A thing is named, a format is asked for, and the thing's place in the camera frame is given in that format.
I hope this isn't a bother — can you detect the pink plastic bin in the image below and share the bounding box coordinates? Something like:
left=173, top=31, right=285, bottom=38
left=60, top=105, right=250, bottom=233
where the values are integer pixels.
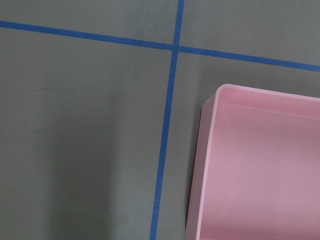
left=186, top=84, right=320, bottom=240

